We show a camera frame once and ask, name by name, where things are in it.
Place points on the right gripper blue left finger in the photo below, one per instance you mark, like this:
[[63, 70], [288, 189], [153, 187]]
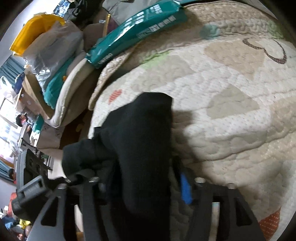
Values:
[[68, 205]]

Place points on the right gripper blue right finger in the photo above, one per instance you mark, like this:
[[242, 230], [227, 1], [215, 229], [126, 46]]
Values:
[[236, 220]]

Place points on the black pants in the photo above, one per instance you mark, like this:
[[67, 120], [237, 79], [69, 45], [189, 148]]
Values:
[[123, 172]]

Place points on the seated person black hair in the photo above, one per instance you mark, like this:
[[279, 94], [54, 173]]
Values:
[[21, 119]]

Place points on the brown cardboard box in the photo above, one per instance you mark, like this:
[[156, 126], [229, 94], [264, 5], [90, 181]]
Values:
[[33, 90]]

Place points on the teal folded cloth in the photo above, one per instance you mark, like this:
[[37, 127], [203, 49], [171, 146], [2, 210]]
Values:
[[54, 87]]

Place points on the teal window curtain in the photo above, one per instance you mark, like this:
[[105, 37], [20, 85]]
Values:
[[11, 68]]

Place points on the clear plastic bag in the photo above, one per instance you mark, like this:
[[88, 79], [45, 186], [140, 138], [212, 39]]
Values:
[[48, 52]]

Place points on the patchwork quilted bed cover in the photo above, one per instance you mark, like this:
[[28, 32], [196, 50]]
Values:
[[230, 69]]

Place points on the yellow bag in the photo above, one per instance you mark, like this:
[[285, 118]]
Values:
[[37, 25]]

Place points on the teal long package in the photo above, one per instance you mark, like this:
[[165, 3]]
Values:
[[153, 19]]

